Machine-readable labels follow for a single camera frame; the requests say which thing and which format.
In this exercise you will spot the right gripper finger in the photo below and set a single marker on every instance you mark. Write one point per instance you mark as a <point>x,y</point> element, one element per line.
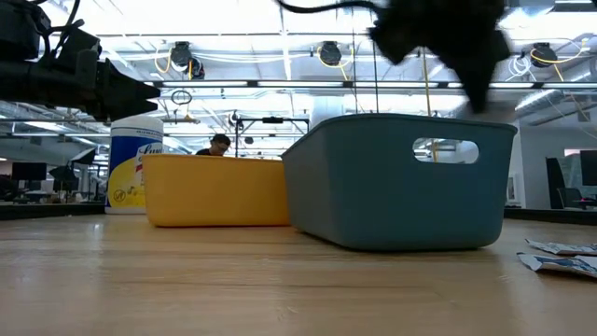
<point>476,84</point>

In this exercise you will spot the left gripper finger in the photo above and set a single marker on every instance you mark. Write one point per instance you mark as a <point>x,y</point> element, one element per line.
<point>128,95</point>

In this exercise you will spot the blue-print white square packet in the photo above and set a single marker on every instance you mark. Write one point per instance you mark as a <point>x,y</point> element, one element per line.
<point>559,265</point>
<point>559,247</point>

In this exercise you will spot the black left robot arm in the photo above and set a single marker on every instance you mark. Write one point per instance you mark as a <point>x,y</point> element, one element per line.
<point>28,79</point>

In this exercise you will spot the Lysol wipes canister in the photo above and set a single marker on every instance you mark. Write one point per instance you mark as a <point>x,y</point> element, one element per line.
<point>126,140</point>

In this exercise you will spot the person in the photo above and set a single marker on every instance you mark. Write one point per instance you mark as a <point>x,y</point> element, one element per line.
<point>219,144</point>

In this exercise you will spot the yellow plastic bin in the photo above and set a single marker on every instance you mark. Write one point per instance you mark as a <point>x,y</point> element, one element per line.
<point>210,191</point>

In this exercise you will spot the teal plastic bin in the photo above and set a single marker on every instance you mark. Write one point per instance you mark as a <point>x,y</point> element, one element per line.
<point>373,186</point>

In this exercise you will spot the black office chair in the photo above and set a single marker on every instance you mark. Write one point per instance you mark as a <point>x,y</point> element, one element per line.
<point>566,198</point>

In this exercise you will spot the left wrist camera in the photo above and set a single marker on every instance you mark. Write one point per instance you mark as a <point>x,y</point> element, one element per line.
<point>77,44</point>

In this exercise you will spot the black frame rig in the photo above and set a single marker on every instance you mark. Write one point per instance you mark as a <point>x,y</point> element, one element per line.
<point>273,120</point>

